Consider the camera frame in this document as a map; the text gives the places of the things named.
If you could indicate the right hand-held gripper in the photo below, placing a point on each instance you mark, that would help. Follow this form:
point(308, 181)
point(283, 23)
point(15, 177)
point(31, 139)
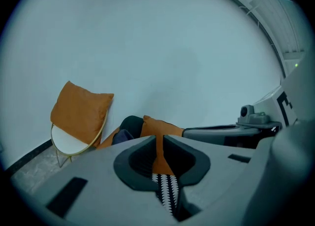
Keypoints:
point(270, 102)

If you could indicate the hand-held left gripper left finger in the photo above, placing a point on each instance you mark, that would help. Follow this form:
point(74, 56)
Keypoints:
point(103, 171)

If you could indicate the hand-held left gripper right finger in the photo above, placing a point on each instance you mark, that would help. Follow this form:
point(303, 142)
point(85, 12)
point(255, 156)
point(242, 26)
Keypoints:
point(221, 171)

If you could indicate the orange sofa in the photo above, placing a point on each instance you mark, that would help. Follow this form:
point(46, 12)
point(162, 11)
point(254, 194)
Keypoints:
point(108, 138)

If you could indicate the dark garment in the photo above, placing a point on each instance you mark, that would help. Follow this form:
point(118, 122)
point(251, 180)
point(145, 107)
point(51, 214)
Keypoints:
point(121, 136)

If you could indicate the orange square cushion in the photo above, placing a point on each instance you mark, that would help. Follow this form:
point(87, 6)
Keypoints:
point(157, 129)
point(78, 111)

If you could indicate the black white striped blanket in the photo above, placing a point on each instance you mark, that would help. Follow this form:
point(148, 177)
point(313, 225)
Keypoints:
point(130, 124)

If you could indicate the gold frame white seat chair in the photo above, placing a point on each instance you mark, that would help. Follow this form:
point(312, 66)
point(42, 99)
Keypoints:
point(66, 141)

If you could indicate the grey gripper camera housing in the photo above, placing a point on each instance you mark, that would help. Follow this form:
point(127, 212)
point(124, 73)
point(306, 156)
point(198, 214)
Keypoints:
point(251, 116)

